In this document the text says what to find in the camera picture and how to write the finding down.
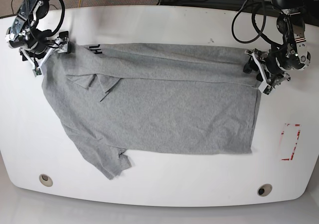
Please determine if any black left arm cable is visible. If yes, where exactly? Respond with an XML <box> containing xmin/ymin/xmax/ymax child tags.
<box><xmin>231</xmin><ymin>0</ymin><xmax>282</xmax><ymax>50</ymax></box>

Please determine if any red tape rectangle marking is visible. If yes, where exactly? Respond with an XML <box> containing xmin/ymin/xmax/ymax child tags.
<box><xmin>279</xmin><ymin>123</ymin><xmax>301</xmax><ymax>161</ymax></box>

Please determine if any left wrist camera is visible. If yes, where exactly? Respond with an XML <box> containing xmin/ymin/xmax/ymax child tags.
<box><xmin>258</xmin><ymin>84</ymin><xmax>272</xmax><ymax>95</ymax></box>

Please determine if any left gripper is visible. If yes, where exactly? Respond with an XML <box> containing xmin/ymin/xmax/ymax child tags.
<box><xmin>243</xmin><ymin>49</ymin><xmax>291</xmax><ymax>90</ymax></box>

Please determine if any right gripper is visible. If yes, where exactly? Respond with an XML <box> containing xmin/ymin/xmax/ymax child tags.
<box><xmin>19</xmin><ymin>31</ymin><xmax>71</xmax><ymax>71</ymax></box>

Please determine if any right table cable grommet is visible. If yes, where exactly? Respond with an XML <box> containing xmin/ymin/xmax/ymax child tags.
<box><xmin>257</xmin><ymin>184</ymin><xmax>273</xmax><ymax>197</ymax></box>

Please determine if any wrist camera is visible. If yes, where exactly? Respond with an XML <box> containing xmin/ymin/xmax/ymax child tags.
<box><xmin>258</xmin><ymin>84</ymin><xmax>272</xmax><ymax>95</ymax></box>
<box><xmin>32</xmin><ymin>67</ymin><xmax>42</xmax><ymax>77</ymax></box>

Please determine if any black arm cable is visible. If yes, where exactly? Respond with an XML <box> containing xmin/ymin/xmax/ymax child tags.
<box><xmin>231</xmin><ymin>0</ymin><xmax>282</xmax><ymax>50</ymax></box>
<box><xmin>21</xmin><ymin>0</ymin><xmax>66</xmax><ymax>48</ymax></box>

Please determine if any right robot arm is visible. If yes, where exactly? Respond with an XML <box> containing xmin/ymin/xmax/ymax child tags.
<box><xmin>5</xmin><ymin>0</ymin><xmax>71</xmax><ymax>76</ymax></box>

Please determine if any table cable grommet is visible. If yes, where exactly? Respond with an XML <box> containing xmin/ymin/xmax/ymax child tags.
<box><xmin>257</xmin><ymin>184</ymin><xmax>273</xmax><ymax>197</ymax></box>
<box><xmin>39</xmin><ymin>174</ymin><xmax>53</xmax><ymax>187</ymax></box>

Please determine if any left table cable grommet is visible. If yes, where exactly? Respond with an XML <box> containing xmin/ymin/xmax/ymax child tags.
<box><xmin>39</xmin><ymin>174</ymin><xmax>53</xmax><ymax>187</ymax></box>

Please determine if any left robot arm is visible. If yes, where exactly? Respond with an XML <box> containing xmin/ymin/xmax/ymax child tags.
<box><xmin>243</xmin><ymin>0</ymin><xmax>311</xmax><ymax>95</ymax></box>

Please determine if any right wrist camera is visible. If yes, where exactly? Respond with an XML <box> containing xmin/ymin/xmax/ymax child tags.
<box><xmin>32</xmin><ymin>67</ymin><xmax>42</xmax><ymax>77</ymax></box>

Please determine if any grey t-shirt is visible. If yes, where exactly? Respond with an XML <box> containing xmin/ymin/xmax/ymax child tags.
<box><xmin>42</xmin><ymin>43</ymin><xmax>260</xmax><ymax>179</ymax></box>

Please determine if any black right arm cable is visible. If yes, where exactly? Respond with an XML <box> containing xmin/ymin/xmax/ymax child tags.
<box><xmin>21</xmin><ymin>0</ymin><xmax>66</xmax><ymax>48</ymax></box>

